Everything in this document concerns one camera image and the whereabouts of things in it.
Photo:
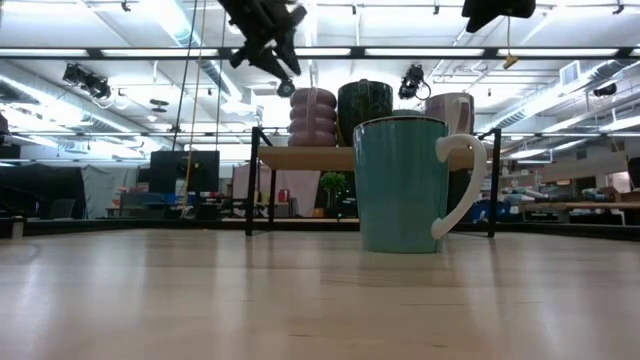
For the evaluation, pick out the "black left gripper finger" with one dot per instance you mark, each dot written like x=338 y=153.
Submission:
x=270 y=62
x=290 y=55

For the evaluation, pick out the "ribbed lilac mug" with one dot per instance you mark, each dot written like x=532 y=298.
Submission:
x=312 y=117

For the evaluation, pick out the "dark green speckled mug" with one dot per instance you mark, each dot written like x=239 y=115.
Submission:
x=365 y=112

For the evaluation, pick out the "black round ceiling lamp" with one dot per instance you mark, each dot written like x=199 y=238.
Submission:
x=286 y=88

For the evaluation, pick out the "yellow hanging hook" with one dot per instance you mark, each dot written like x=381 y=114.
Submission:
x=510 y=61

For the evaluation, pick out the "black ceiling spotlight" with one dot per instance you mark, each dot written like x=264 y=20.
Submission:
x=85 y=80
x=412 y=82

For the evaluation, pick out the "red container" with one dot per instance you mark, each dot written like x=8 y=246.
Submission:
x=284 y=195

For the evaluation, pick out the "white partition sheet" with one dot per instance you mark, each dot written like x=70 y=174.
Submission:
x=300 y=192

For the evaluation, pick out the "potted green plant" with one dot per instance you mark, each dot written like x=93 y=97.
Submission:
x=333 y=185

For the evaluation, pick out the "black panel screen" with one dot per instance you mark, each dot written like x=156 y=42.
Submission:
x=185 y=170

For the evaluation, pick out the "grey fabric sheet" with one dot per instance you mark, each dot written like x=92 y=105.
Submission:
x=107 y=187

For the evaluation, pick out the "wooden workbench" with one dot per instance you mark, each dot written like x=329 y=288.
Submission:
x=575 y=205

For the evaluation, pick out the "black curtain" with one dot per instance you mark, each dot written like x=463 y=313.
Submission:
x=40 y=190

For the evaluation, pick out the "black rig frame beam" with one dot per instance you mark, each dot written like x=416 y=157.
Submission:
x=357 y=52

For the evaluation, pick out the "wooden riser shelf black frame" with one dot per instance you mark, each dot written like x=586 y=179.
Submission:
x=310 y=159

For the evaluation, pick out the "black table edge rail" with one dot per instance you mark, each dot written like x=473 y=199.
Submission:
x=150 y=226

